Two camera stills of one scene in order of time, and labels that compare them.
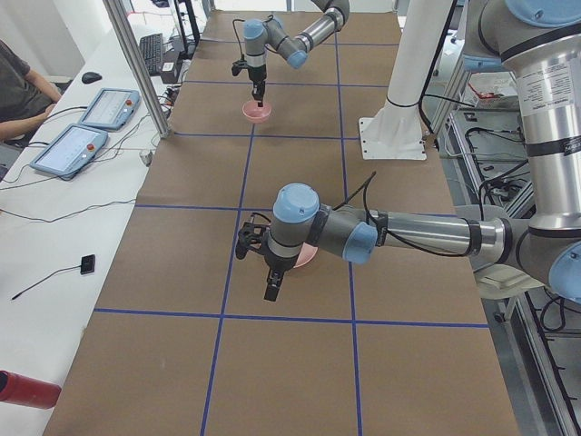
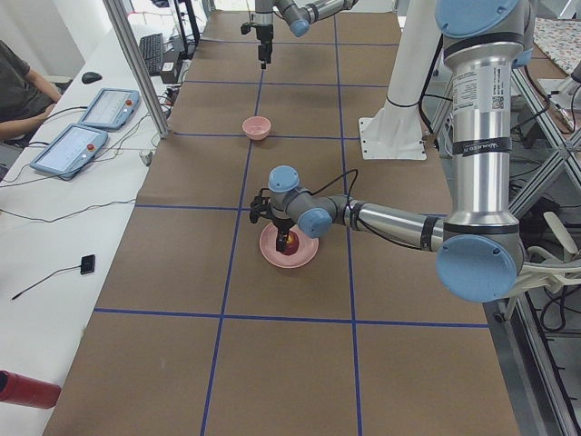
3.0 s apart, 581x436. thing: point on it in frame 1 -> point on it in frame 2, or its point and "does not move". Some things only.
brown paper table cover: x=184 y=341 does not move
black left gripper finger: x=271 y=292 -> x=281 y=237
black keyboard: x=152 y=46 does not move
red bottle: x=17 y=389 does not move
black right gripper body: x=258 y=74 -> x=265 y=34
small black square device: x=87 y=264 does not move
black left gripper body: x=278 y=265 -> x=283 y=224
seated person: x=26 y=97 does not move
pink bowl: x=255 y=114 -> x=256 y=127
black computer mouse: x=91 y=77 does not move
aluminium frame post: x=118 y=14 does not move
